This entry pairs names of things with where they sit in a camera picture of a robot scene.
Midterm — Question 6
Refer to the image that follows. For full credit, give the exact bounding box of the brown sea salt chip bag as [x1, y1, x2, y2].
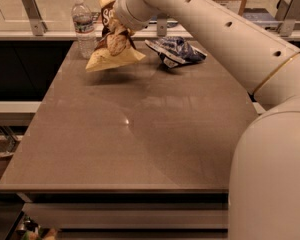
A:
[86, 0, 145, 72]

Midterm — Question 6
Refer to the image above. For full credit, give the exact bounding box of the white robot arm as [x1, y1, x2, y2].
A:
[115, 0, 300, 240]

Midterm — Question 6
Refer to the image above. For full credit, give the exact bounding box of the blue crumpled chip bag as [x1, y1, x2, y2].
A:
[145, 36, 207, 68]

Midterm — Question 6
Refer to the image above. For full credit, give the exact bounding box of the clear plastic water bottle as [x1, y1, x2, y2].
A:
[71, 0, 97, 59]

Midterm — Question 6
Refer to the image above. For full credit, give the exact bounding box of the middle metal railing bracket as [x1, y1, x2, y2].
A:
[157, 13, 167, 37]

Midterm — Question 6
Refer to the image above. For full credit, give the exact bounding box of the metal railing bracket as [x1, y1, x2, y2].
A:
[21, 0, 48, 36]
[278, 0, 300, 37]
[157, 13, 167, 37]

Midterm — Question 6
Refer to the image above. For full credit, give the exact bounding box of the left metal railing bracket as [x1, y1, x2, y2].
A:
[21, 0, 48, 36]

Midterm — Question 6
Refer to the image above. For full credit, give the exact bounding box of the right metal railing bracket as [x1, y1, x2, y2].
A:
[278, 0, 300, 37]

